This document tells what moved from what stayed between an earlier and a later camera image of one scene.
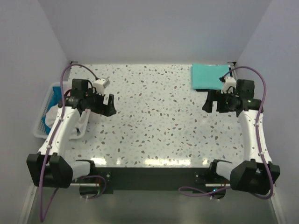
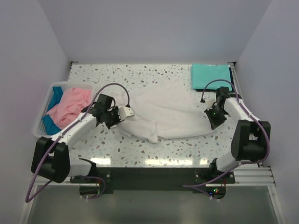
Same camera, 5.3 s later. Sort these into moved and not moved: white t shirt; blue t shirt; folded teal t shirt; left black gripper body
Moved: white t shirt; left black gripper body
Not moved: folded teal t shirt; blue t shirt
